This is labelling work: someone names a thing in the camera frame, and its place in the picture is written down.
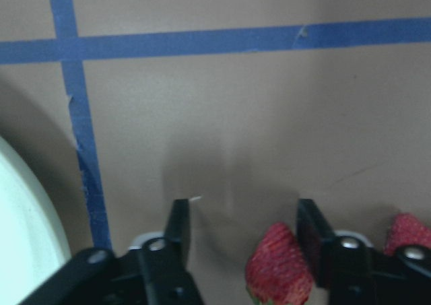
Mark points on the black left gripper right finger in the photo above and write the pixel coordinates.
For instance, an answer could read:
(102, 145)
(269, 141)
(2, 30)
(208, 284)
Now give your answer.
(353, 272)

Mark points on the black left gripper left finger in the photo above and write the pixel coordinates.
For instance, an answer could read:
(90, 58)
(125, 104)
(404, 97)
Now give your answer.
(153, 271)

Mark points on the pale green plate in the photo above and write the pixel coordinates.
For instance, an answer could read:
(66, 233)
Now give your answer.
(33, 241)

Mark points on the red strawberry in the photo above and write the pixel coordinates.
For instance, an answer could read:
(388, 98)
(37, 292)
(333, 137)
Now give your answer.
(406, 229)
(276, 273)

